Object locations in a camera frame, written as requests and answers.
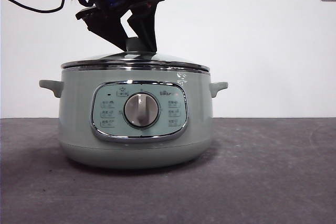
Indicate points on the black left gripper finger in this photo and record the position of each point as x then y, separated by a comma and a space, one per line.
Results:
109, 28
145, 28

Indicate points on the pale green electric cooking pot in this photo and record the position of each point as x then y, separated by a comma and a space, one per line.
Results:
78, 119

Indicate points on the glass lid with green knob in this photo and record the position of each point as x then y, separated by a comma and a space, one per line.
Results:
170, 61

